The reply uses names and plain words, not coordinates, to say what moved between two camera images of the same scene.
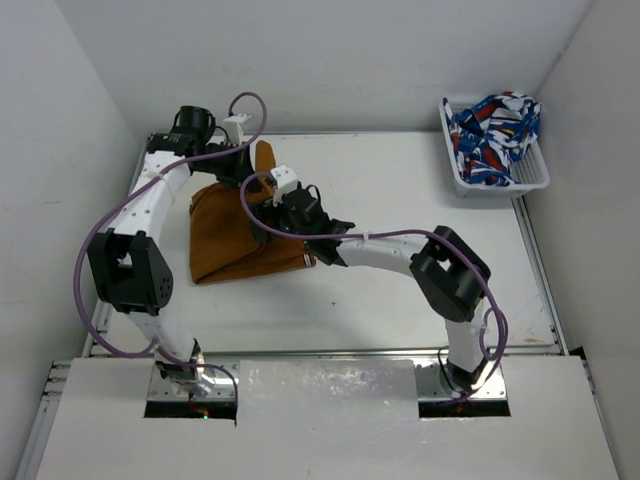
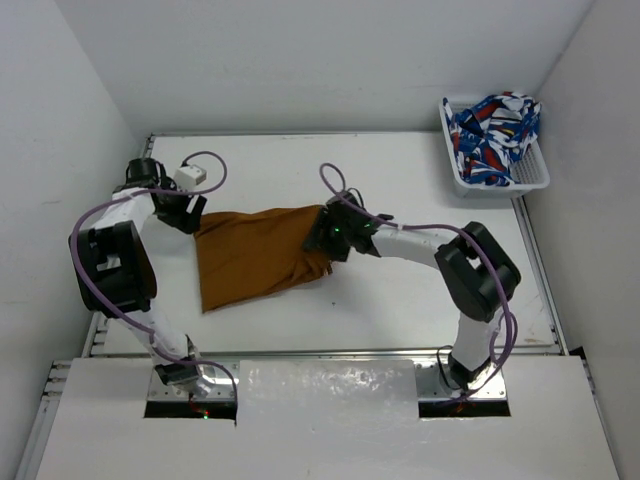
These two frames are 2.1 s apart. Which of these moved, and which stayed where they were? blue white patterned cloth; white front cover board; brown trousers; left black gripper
Moved: left black gripper; brown trousers
Stayed: blue white patterned cloth; white front cover board
